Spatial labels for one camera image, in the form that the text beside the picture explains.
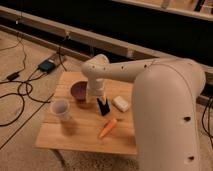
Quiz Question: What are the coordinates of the black eraser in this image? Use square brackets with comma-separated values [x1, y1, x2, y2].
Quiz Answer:
[97, 99, 110, 116]

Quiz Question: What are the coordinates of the black floor cable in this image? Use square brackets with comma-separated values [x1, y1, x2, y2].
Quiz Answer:
[0, 33, 56, 128]

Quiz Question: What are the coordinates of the black power adapter box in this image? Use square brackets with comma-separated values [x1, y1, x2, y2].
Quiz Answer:
[38, 60, 56, 74]

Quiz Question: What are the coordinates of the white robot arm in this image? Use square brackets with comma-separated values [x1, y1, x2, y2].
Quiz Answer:
[82, 54, 206, 171]

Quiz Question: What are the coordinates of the purple bowl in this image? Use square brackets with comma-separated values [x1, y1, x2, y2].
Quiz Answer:
[70, 81, 87, 101]

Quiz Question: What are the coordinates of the clear plastic cup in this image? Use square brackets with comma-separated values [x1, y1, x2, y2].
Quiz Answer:
[50, 99, 70, 122]

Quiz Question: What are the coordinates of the orange carrot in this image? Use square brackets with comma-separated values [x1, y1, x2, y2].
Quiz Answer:
[98, 118, 117, 139]

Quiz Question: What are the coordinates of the wooden table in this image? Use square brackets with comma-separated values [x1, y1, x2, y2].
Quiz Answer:
[36, 72, 136, 155]

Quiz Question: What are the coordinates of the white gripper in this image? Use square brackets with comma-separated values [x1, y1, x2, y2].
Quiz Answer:
[87, 79, 107, 103]

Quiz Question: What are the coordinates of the small black plug adapter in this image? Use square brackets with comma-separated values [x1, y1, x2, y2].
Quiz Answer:
[7, 72, 19, 81]

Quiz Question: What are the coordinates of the white soap bar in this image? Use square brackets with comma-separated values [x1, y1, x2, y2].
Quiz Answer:
[112, 96, 130, 112]

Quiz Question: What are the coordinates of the black cable at right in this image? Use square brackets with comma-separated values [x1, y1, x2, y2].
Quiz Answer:
[200, 96, 213, 149]

